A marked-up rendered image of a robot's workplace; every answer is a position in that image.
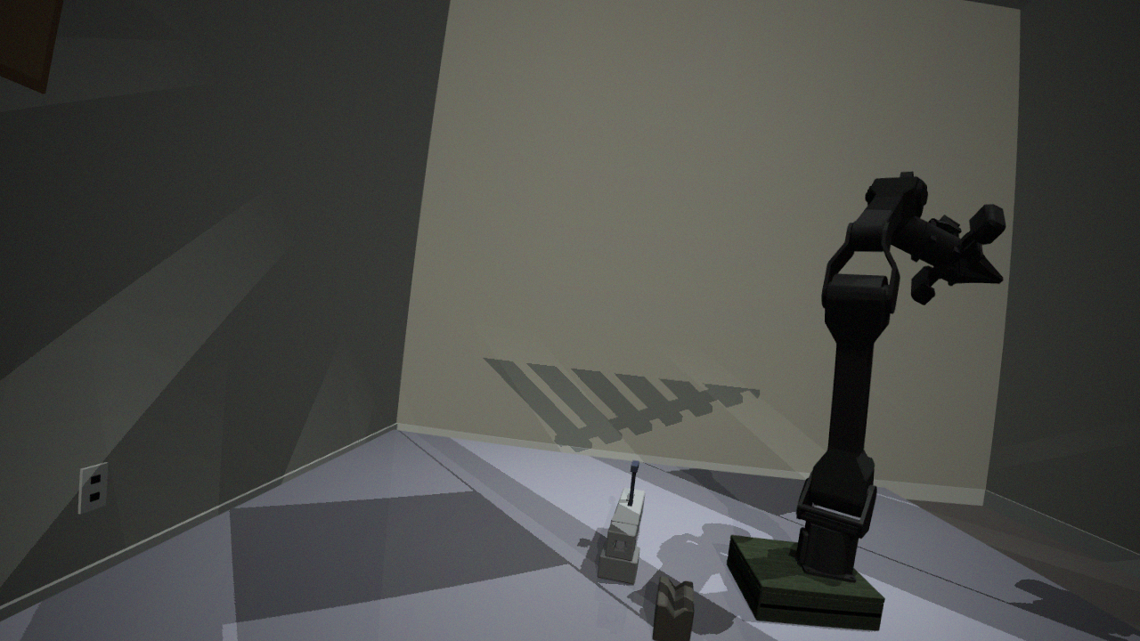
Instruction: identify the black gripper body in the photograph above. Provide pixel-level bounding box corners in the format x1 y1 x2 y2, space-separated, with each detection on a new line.
906 204 1005 305

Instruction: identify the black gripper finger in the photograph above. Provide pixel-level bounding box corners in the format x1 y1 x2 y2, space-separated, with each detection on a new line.
966 243 1004 281
948 258 1001 286

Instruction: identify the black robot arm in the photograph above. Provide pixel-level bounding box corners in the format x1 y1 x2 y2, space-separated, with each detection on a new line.
795 172 928 583

